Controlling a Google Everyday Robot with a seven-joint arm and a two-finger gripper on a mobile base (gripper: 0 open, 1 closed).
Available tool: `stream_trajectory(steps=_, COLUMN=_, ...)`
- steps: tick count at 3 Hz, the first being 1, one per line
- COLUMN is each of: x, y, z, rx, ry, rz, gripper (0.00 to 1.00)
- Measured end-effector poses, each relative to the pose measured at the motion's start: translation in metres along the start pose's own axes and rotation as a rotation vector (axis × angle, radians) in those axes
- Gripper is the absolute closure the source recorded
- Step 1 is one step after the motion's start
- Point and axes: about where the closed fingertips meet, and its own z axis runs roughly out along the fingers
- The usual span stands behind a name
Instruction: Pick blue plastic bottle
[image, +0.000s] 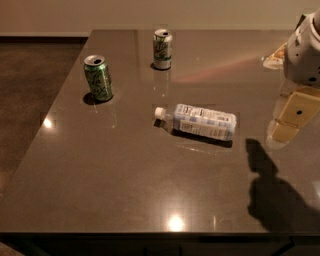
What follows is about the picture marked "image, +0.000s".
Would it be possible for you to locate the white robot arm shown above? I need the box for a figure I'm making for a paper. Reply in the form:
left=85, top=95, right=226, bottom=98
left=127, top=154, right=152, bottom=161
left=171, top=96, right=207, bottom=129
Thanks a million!
left=264, top=9, right=320, bottom=145

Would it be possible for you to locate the white green soda can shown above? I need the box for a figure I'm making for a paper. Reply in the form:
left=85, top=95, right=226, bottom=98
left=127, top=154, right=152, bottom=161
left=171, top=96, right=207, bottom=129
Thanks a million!
left=153, top=29, right=173, bottom=70

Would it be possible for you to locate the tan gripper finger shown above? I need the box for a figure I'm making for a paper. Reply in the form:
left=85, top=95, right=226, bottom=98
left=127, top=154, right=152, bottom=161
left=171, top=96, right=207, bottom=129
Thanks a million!
left=269, top=120, right=299, bottom=143

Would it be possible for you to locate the blue plastic bottle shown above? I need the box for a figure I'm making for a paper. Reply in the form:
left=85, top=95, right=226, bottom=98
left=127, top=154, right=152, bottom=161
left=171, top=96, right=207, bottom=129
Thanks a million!
left=154, top=104, right=237, bottom=141

